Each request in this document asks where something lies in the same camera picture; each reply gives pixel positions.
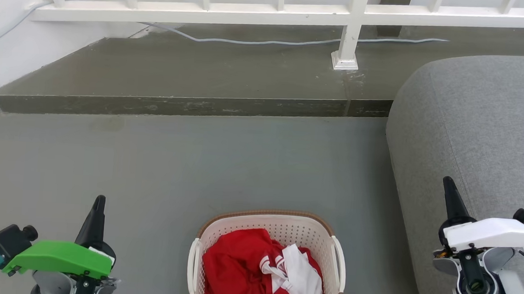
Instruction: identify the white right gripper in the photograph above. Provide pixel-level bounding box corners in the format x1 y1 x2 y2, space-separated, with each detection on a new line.
433 176 524 265

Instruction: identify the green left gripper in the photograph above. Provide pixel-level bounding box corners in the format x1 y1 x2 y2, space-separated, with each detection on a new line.
2 189 121 282

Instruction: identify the white plastic laundry basket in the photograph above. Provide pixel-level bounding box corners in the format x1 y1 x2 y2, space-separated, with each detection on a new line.
185 203 351 294

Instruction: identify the grey fabric sofa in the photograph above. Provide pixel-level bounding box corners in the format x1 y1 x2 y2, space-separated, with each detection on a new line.
374 46 524 294

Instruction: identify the red garment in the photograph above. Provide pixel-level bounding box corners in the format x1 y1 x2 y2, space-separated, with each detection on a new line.
200 225 329 294

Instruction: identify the white garment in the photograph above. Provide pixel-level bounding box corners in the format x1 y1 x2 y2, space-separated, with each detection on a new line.
258 242 326 294

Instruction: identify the raised concrete step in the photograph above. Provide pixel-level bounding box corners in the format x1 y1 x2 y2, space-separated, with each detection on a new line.
0 0 524 149

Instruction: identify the dark grey pillar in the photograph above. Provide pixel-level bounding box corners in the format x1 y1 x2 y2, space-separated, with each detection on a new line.
376 0 413 39

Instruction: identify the white railing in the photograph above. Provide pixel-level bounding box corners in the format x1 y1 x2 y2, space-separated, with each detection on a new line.
28 0 524 84

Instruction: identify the pale blue wall cable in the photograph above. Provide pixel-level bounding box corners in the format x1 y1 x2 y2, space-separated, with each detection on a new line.
0 0 51 58

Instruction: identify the grey floor cable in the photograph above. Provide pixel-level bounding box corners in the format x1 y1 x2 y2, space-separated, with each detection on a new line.
138 17 450 60

